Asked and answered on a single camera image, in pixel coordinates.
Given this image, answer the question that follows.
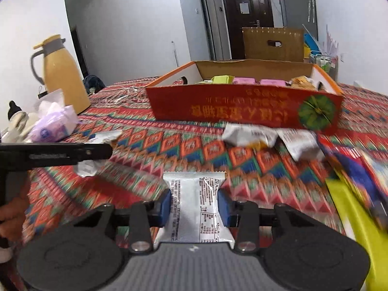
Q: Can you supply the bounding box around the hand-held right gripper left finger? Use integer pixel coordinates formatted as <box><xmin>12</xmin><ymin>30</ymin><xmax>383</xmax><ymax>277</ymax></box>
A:
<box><xmin>67</xmin><ymin>189</ymin><xmax>172</xmax><ymax>253</ymax></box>

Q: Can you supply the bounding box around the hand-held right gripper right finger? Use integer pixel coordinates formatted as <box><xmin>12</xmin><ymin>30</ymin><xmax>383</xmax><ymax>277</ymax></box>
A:
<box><xmin>217</xmin><ymin>189</ymin><xmax>323</xmax><ymax>253</ymax></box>

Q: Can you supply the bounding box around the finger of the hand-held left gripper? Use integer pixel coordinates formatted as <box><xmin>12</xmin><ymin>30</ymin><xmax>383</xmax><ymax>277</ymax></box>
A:
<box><xmin>73</xmin><ymin>143</ymin><xmax>113</xmax><ymax>166</ymax></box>

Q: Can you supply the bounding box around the white snack packet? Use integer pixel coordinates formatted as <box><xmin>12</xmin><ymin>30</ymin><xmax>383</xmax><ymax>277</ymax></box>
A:
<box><xmin>76</xmin><ymin>130</ymin><xmax>122</xmax><ymax>177</ymax></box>
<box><xmin>154</xmin><ymin>171</ymin><xmax>236</xmax><ymax>250</ymax></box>
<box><xmin>222</xmin><ymin>124</ymin><xmax>278</xmax><ymax>150</ymax></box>
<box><xmin>277</xmin><ymin>129</ymin><xmax>325</xmax><ymax>162</ymax></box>

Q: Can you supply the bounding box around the orange cardboard box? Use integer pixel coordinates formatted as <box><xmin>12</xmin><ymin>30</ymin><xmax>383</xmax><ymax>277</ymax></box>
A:
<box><xmin>145</xmin><ymin>60</ymin><xmax>344</xmax><ymax>135</ymax></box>

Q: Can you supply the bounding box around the person's left hand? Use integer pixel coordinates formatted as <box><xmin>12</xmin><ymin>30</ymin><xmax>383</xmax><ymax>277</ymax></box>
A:
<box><xmin>0</xmin><ymin>173</ymin><xmax>31</xmax><ymax>243</ymax></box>

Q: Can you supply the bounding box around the purple tissue pack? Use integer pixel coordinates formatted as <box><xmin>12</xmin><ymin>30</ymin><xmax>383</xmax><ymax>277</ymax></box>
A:
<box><xmin>30</xmin><ymin>89</ymin><xmax>80</xmax><ymax>143</ymax></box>

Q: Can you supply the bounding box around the cream bottle dark cap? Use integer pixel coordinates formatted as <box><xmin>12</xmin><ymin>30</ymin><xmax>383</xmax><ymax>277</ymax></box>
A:
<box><xmin>0</xmin><ymin>101</ymin><xmax>37</xmax><ymax>143</ymax></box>

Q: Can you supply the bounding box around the patterned tablecloth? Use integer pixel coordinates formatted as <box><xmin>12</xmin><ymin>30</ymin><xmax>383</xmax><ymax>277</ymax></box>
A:
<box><xmin>0</xmin><ymin>77</ymin><xmax>388</xmax><ymax>291</ymax></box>

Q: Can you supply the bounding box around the dark backpack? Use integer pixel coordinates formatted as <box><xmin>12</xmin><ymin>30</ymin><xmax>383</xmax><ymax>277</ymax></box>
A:
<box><xmin>82</xmin><ymin>75</ymin><xmax>105</xmax><ymax>94</ymax></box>

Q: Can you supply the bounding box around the yellow thermos jug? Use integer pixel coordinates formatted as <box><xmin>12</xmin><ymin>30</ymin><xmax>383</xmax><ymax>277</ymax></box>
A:
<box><xmin>30</xmin><ymin>35</ymin><xmax>91</xmax><ymax>115</ymax></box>

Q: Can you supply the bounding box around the blue red chip bag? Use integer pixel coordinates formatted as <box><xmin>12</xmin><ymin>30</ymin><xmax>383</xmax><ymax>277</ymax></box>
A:
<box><xmin>318</xmin><ymin>133</ymin><xmax>388</xmax><ymax>228</ymax></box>

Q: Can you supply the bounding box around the yellow-green snack packet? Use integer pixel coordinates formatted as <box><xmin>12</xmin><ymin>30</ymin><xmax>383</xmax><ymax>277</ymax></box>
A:
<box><xmin>327</xmin><ymin>178</ymin><xmax>388</xmax><ymax>291</ymax></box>

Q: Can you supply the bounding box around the small yellow snack packet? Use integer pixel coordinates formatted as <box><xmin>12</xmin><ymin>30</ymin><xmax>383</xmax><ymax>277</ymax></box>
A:
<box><xmin>289</xmin><ymin>76</ymin><xmax>317</xmax><ymax>91</ymax></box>

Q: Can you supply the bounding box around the brown cardboard box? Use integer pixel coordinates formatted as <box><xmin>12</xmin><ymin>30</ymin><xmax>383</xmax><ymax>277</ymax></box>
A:
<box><xmin>242</xmin><ymin>27</ymin><xmax>305</xmax><ymax>63</ymax></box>

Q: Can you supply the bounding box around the rack with bottles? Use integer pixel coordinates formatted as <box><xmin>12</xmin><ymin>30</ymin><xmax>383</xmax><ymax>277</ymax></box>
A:
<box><xmin>309</xmin><ymin>52</ymin><xmax>338</xmax><ymax>77</ymax></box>

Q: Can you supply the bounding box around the blue board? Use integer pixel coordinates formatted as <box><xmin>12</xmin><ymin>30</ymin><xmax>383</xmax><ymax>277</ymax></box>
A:
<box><xmin>302</xmin><ymin>24</ymin><xmax>322</xmax><ymax>53</ymax></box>

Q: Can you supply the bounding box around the dark door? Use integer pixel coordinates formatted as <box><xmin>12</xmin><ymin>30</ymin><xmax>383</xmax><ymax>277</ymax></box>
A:
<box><xmin>221</xmin><ymin>0</ymin><xmax>275</xmax><ymax>61</ymax></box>

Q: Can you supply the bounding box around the grey refrigerator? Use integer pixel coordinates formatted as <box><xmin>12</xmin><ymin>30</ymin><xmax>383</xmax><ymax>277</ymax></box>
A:
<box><xmin>277</xmin><ymin>0</ymin><xmax>319</xmax><ymax>41</ymax></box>

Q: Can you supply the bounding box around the white umbrella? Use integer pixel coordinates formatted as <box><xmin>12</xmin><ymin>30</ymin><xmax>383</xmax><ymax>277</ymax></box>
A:
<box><xmin>306</xmin><ymin>0</ymin><xmax>316</xmax><ymax>23</ymax></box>

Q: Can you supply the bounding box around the white cable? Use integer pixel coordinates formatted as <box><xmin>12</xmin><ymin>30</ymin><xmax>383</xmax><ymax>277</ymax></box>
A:
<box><xmin>114</xmin><ymin>85</ymin><xmax>144</xmax><ymax>101</ymax></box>

